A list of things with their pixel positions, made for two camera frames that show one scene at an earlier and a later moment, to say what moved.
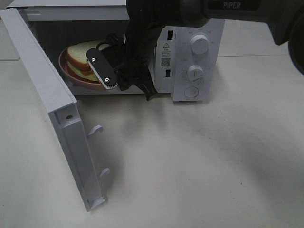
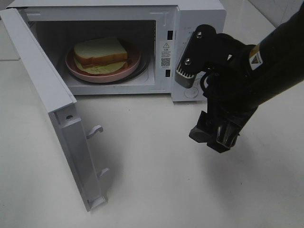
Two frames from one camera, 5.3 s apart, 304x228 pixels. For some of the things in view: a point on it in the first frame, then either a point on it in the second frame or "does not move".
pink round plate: [74, 76] → [133, 60]
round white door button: [191, 92] does not move
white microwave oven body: [189, 60] does not move
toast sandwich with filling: [77, 61] → [99, 55]
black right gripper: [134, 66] → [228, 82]
